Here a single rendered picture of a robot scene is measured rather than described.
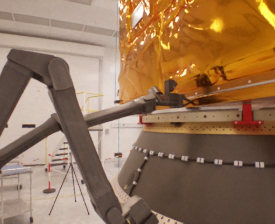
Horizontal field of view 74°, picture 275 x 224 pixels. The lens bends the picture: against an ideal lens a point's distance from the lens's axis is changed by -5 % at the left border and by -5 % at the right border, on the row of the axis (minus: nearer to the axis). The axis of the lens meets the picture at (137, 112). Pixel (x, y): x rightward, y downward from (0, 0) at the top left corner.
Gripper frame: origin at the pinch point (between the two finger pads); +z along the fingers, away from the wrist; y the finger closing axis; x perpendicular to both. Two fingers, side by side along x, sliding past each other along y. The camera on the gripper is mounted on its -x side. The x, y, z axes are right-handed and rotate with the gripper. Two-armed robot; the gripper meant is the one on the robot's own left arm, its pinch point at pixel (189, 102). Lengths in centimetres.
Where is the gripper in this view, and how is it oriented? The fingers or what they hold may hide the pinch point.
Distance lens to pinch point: 105.5
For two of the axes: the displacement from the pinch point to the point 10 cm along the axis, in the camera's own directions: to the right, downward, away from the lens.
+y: -3.8, 0.6, 9.2
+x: 0.0, 10.0, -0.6
